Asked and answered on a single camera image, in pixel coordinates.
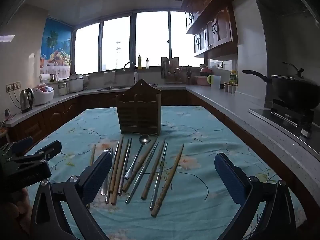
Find fruit wall poster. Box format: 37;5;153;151
41;18;73;67

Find wall socket strip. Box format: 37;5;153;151
5;81;22;92

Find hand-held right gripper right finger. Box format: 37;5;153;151
214;152;304;240

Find chrome faucet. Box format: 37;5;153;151
122;62;139;84

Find teal floral tablecloth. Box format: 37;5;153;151
24;105;307;240

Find green-handled plastic pitcher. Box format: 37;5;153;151
207;75;222;89

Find metal spoon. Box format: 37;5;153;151
124;134;151;180

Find pink bowl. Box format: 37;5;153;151
199;66;213;77

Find kitchen window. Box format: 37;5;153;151
72;11;208;75

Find wooden upper cabinets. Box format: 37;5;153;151
181;0;244;61

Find person's left hand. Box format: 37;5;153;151
0;187;32;233

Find wooden cutting board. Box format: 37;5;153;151
161;57;180;80

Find metal fork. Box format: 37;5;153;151
100;149;114;196

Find kitchen sink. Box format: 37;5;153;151
97;85;133;91

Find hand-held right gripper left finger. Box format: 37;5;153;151
30;151;113;240

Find grey dish cloth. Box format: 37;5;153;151
103;71;117;86

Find white spice jars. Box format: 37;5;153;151
224;82;237;94

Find stainless steel kettle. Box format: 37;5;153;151
19;88;34;114

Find wooden utensil holder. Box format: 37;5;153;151
115;79;162;137

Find white and red rice cooker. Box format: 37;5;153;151
32;85;54;107

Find wooden chopstick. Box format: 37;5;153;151
109;136;124;194
141;139;166;200
111;140;125;205
150;144;185;218
122;141;158;193

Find black wok with lid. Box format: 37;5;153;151
242;62;320;111

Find white cooking pot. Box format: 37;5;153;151
68;73;84;93

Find gas stove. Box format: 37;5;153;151
249;99;320;153

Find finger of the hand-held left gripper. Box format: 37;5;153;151
34;140;63;161
5;136;34;156

